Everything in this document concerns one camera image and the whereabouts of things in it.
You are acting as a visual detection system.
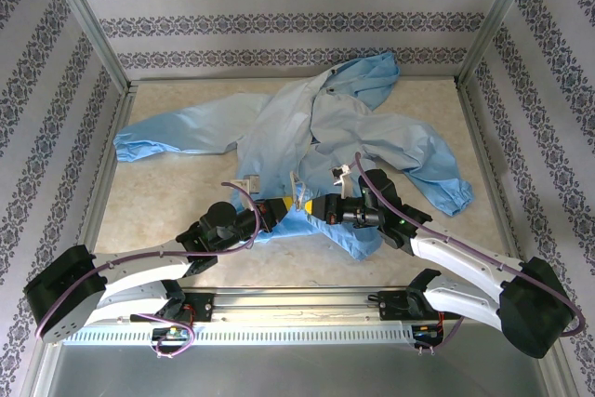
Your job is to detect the light blue zip jacket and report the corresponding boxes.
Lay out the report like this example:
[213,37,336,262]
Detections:
[112,52,474,262]

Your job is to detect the small controller board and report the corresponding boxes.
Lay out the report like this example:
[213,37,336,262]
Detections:
[152,325,195,341]
[411,324,445,338]

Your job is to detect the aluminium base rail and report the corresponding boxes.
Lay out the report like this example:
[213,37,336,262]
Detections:
[183,285,466,324]

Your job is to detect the perforated metal cable tray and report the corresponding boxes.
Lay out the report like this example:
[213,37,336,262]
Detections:
[62,321,422,348]

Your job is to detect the aluminium side rail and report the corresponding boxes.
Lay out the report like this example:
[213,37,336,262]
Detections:
[457,78,529,261]
[76,85,139,272]

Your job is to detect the aluminium back rail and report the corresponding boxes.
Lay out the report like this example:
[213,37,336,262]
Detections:
[127,74,461,87]

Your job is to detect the aluminium frame post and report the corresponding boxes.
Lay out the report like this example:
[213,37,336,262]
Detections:
[455,0,545,86]
[39,0,136,94]

